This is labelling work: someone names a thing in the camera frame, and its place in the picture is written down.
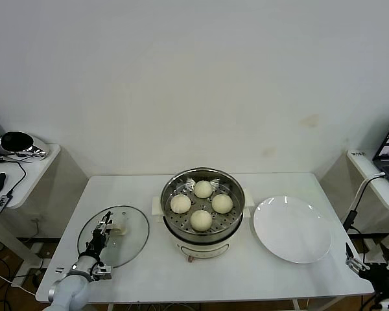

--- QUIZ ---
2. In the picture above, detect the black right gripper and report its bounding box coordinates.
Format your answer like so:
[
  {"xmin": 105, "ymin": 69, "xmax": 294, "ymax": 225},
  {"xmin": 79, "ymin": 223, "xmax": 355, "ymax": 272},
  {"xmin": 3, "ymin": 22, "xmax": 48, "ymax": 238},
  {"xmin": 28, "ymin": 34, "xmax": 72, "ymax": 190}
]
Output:
[{"xmin": 344, "ymin": 242, "xmax": 389, "ymax": 294}]

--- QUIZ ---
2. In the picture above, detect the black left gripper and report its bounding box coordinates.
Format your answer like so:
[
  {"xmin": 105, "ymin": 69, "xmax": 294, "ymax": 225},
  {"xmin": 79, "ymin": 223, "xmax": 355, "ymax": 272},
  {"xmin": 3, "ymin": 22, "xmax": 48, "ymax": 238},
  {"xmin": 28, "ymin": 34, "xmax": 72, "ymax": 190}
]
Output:
[{"xmin": 86, "ymin": 211, "xmax": 113, "ymax": 259}]

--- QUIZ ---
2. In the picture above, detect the round glass pot lid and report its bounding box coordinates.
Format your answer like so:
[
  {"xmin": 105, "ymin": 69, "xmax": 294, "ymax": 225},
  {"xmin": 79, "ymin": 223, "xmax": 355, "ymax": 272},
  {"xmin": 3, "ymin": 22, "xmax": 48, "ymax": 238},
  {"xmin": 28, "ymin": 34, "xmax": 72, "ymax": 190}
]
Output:
[{"xmin": 77, "ymin": 204, "xmax": 150, "ymax": 268}]

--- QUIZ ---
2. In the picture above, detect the white steamed baozi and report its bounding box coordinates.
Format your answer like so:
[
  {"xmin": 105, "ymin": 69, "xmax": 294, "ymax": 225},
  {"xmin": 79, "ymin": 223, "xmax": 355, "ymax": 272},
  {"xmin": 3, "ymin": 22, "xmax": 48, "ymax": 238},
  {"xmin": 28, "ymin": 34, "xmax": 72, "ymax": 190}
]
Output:
[
  {"xmin": 190, "ymin": 209, "xmax": 213, "ymax": 232},
  {"xmin": 211, "ymin": 194, "xmax": 233, "ymax": 214},
  {"xmin": 194, "ymin": 179, "xmax": 214, "ymax": 199},
  {"xmin": 170, "ymin": 194, "xmax": 192, "ymax": 214}
]

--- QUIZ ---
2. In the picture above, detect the stainless steel steamer basket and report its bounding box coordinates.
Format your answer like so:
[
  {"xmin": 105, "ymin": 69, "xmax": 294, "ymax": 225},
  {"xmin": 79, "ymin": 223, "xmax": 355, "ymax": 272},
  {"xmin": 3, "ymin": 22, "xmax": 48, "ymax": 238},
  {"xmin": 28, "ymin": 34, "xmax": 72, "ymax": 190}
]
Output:
[{"xmin": 151, "ymin": 167, "xmax": 255, "ymax": 242}]

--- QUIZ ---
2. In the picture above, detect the white side table with mouse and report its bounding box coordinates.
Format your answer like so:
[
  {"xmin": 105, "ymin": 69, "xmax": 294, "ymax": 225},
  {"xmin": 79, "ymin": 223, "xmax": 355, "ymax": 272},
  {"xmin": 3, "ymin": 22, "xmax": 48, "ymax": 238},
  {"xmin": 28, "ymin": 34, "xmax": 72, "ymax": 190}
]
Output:
[{"xmin": 0, "ymin": 144, "xmax": 89, "ymax": 270}]

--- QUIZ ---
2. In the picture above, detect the white round plate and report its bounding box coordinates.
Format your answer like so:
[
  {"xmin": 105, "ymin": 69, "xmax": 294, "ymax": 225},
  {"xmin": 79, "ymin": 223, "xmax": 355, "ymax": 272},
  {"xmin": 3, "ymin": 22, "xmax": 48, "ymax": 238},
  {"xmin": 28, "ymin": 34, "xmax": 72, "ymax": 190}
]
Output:
[{"xmin": 253, "ymin": 195, "xmax": 333, "ymax": 264}]

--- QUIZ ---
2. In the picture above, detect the white electric cooker base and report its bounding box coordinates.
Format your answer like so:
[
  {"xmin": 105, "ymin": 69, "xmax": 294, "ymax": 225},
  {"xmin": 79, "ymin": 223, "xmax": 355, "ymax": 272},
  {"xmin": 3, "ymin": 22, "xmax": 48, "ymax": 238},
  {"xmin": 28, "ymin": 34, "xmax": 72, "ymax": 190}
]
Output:
[{"xmin": 152, "ymin": 194, "xmax": 254, "ymax": 262}]

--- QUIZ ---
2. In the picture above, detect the small grey usb adapter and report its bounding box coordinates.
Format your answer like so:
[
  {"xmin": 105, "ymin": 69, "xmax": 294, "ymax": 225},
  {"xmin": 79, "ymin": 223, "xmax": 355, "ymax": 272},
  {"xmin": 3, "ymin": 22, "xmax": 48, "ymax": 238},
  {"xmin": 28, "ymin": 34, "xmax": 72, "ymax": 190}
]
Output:
[{"xmin": 0, "ymin": 193, "xmax": 14, "ymax": 214}]

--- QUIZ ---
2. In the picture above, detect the black power adapter cable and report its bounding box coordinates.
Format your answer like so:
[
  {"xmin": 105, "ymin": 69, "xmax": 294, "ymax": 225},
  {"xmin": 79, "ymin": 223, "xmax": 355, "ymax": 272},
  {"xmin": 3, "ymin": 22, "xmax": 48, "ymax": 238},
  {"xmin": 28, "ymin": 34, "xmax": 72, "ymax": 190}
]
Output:
[{"xmin": 342, "ymin": 209, "xmax": 360, "ymax": 234}]

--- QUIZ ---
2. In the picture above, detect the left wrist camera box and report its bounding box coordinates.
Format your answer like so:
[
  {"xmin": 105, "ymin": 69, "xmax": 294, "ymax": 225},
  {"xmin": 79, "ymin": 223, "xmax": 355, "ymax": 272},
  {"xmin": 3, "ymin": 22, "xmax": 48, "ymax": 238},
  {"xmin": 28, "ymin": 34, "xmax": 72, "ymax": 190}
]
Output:
[{"xmin": 91, "ymin": 264, "xmax": 113, "ymax": 282}]

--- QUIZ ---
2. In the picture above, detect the white charging cable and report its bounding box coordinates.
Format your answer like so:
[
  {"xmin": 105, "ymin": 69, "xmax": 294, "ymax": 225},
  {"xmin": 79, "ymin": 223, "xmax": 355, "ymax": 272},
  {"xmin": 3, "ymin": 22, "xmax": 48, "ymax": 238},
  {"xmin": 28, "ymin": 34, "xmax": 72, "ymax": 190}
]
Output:
[{"xmin": 351, "ymin": 172, "xmax": 387, "ymax": 211}]

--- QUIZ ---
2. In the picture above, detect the thin black desk cable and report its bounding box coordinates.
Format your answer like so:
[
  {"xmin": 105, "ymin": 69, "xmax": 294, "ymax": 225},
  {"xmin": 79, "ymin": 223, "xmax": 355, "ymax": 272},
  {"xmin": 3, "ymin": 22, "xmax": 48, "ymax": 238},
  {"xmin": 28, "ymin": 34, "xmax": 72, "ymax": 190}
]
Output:
[{"xmin": 0, "ymin": 156, "xmax": 28, "ymax": 199}]

